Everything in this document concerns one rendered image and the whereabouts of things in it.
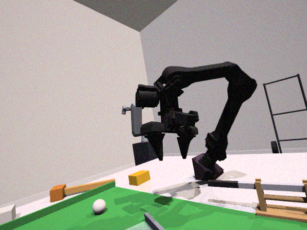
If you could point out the green flat mat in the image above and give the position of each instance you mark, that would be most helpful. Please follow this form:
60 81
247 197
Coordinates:
125 209

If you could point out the yellow rectangular block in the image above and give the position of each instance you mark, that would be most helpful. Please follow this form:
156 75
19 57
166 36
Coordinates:
139 177

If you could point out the white golf ball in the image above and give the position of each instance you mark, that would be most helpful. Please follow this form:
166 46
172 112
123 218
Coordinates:
99 206

